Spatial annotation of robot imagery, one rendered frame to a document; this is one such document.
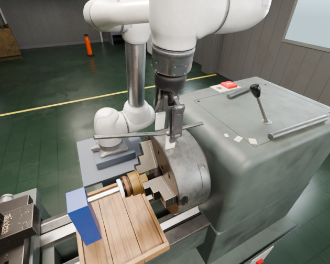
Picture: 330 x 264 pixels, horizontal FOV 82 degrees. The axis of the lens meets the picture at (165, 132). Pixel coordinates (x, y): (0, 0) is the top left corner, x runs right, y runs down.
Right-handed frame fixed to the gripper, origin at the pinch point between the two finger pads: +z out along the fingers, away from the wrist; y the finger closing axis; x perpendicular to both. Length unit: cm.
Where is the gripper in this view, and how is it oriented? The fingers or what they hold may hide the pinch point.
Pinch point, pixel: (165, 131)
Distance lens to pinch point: 57.5
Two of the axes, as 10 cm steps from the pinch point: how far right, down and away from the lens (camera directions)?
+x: 9.2, -2.2, 3.1
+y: 3.8, 6.7, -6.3
